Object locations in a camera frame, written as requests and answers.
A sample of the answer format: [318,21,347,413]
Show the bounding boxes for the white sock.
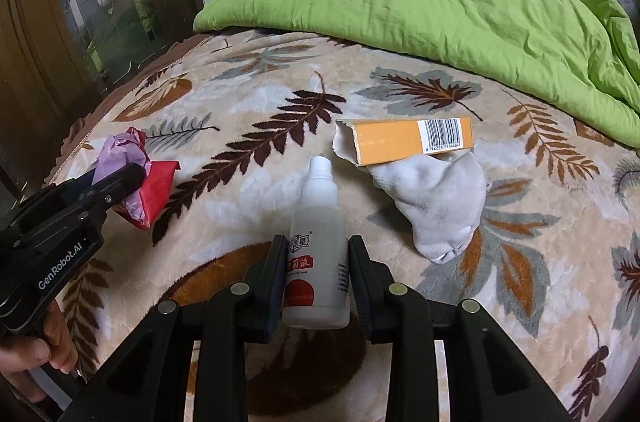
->
[370,151,488,265]

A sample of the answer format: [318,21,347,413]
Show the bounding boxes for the purple plastic bag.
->
[95,126,153,223]

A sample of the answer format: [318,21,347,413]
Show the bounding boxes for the orange cardboard box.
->
[331,117,474,167]

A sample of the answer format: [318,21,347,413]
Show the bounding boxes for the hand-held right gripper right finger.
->
[349,235,573,422]

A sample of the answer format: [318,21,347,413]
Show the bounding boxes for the white plastic bottle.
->
[282,155,352,329]

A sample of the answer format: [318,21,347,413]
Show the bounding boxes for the wooden door with glass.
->
[0,0,201,203]

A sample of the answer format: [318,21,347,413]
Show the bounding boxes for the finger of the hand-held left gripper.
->
[75,162,147,215]
[45,171,98,203]

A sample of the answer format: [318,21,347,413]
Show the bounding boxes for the person's left hand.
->
[0,302,79,403]

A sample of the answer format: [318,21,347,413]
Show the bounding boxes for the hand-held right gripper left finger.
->
[57,235,290,422]

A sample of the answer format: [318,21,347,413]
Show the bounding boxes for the red foil wrapper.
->
[112,159,182,230]

